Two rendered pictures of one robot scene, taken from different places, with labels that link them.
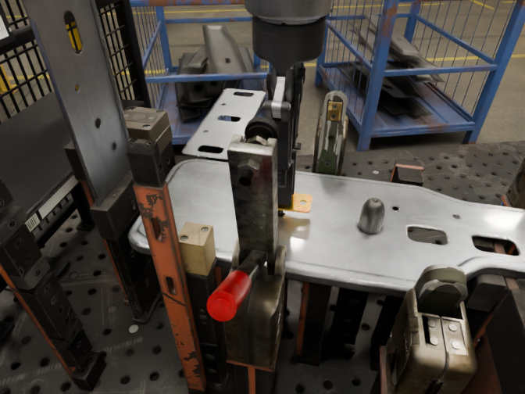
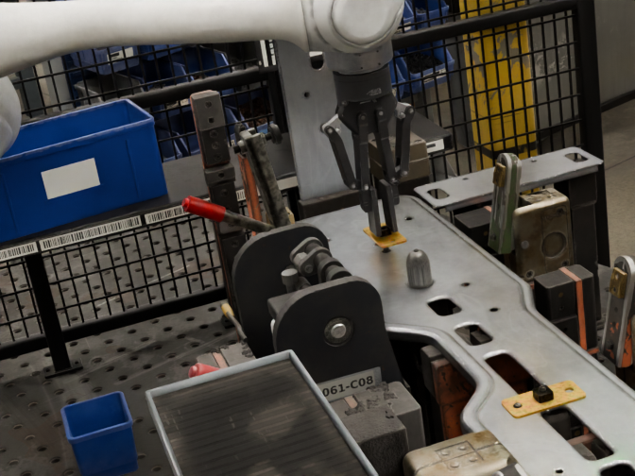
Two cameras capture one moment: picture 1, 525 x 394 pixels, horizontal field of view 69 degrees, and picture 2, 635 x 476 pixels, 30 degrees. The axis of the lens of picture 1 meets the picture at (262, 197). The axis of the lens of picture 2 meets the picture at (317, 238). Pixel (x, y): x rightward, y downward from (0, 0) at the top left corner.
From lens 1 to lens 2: 143 cm
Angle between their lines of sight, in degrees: 56
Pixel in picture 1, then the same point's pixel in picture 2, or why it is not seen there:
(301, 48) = (344, 91)
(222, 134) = (472, 185)
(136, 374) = not seen: hidden behind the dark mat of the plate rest
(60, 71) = (292, 79)
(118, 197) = (321, 200)
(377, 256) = (384, 297)
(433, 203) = (501, 296)
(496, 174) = not seen: outside the picture
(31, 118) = not seen: hidden behind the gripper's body
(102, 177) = (316, 177)
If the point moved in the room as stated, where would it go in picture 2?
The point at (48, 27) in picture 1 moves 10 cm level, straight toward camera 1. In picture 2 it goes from (290, 48) to (252, 68)
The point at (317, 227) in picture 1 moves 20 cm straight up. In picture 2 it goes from (387, 267) to (368, 128)
